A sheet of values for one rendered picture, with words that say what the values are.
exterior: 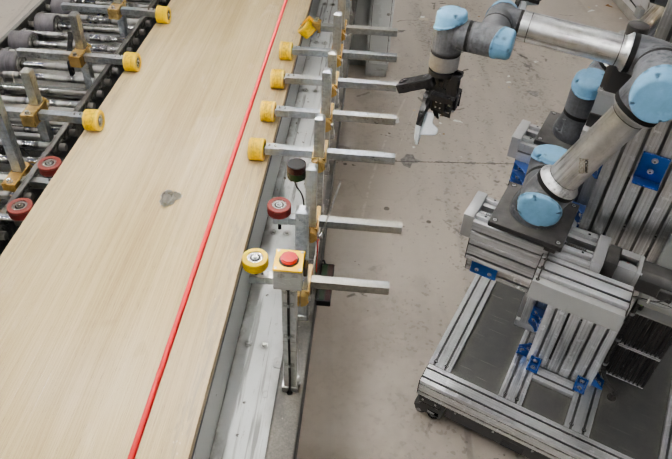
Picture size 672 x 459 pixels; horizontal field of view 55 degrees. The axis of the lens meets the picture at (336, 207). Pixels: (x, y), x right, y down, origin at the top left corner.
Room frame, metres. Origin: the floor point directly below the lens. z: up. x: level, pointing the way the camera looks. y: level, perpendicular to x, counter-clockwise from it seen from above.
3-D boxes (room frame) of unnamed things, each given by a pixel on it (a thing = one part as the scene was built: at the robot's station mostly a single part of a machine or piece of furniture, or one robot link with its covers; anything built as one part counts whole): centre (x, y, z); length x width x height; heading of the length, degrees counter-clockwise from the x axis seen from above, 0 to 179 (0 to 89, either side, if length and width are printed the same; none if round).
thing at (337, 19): (2.55, 0.03, 0.92); 0.04 x 0.04 x 0.48; 87
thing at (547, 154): (1.46, -0.60, 1.21); 0.13 x 0.12 x 0.14; 160
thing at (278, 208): (1.60, 0.19, 0.85); 0.08 x 0.08 x 0.11
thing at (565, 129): (1.91, -0.83, 1.09); 0.15 x 0.15 x 0.10
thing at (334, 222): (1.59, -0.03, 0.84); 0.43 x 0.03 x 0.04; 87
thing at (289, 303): (1.04, 0.10, 0.93); 0.05 x 0.05 x 0.45; 87
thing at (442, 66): (1.46, -0.25, 1.54); 0.08 x 0.08 x 0.05
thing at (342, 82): (2.34, 0.03, 0.95); 0.50 x 0.04 x 0.04; 87
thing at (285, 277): (1.04, 0.10, 1.18); 0.07 x 0.07 x 0.08; 87
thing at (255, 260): (1.35, 0.24, 0.85); 0.08 x 0.08 x 0.11
